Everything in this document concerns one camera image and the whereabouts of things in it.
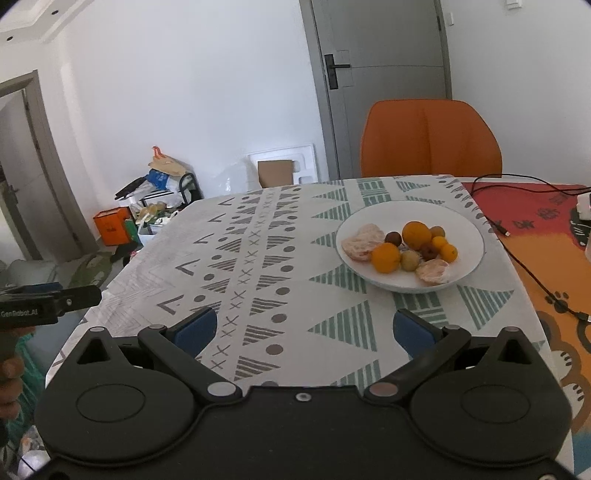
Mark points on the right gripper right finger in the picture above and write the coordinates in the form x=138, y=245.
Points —
x=431, y=349

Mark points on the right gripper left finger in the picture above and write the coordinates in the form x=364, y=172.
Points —
x=175, y=350

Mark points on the peeled pomelo segment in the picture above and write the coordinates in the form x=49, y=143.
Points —
x=360, y=246
x=434, y=272

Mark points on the small yellow kumquat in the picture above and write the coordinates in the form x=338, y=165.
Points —
x=449, y=253
x=438, y=242

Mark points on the large orange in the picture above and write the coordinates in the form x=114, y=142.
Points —
x=416, y=234

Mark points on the dark red round fruit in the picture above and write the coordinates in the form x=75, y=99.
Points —
x=394, y=238

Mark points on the brown-green longan fruit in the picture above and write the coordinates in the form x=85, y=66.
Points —
x=438, y=231

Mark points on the person's left hand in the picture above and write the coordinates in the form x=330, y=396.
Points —
x=12, y=370

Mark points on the orange box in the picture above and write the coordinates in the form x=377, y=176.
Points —
x=111, y=226

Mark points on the patterned white tablecloth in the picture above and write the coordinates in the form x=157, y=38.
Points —
x=303, y=336

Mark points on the white ceramic plate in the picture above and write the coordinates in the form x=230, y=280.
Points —
x=393, y=216

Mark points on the black metal rack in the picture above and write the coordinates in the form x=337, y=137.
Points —
x=189, y=189

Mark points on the orange red cartoon mat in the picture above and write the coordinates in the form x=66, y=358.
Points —
x=548, y=243

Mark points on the blue white package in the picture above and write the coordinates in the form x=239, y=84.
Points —
x=158, y=179

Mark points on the clear plastic bag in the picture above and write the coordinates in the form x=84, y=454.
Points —
x=236, y=178

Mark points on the brown cardboard piece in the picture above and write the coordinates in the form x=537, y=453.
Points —
x=275, y=173

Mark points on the orange chair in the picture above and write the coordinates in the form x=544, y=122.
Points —
x=428, y=137

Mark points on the white foam packaging board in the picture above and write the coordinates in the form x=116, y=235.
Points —
x=303, y=157

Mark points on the white power adapter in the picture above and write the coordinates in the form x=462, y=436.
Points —
x=583, y=207

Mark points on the grey door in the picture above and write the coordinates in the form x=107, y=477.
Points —
x=397, y=49

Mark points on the tan paper bag orange handle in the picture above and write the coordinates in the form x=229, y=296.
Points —
x=166, y=164

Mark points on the black door handle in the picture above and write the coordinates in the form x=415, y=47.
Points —
x=332, y=69

